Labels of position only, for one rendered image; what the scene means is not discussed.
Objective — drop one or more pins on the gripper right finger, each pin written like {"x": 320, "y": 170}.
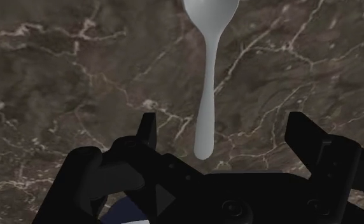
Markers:
{"x": 334, "y": 161}

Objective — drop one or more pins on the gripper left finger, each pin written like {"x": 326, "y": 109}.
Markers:
{"x": 120, "y": 173}

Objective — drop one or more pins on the white plastic spoon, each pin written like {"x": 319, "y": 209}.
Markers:
{"x": 207, "y": 93}

